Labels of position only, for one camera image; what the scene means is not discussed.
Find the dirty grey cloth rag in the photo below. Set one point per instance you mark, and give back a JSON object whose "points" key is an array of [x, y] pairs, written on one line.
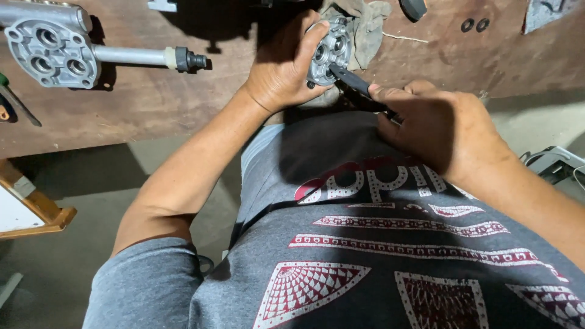
{"points": [[368, 29]]}

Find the small grey metal bracket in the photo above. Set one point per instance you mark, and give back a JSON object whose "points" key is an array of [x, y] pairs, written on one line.
{"points": [[162, 5]]}

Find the person's right hand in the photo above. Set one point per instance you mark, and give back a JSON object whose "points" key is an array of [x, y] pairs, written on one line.
{"points": [[434, 125]]}

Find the small grey metal pump head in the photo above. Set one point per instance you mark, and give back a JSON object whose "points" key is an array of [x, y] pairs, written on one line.
{"points": [[330, 52]]}

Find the large grey metal pump head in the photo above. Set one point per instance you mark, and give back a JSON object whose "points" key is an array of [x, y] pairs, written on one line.
{"points": [[68, 48]]}

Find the black rounded object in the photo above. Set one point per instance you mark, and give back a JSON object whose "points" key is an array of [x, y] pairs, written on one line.
{"points": [[413, 8]]}

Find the grey metal plate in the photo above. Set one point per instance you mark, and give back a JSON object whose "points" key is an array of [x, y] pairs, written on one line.
{"points": [[548, 13]]}

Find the wooden framed white board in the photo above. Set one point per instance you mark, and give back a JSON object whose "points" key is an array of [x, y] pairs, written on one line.
{"points": [[25, 208]]}

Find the grey printed t-shirt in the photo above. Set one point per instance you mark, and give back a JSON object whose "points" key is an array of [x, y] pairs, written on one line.
{"points": [[365, 246]]}

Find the person's left hand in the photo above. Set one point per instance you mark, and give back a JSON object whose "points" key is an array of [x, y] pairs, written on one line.
{"points": [[279, 68]]}

